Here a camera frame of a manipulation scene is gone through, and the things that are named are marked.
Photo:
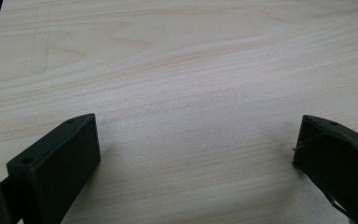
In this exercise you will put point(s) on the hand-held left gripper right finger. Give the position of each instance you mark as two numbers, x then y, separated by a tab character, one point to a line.
338	161

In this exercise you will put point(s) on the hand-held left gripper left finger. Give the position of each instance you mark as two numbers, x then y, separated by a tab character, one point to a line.
56	168

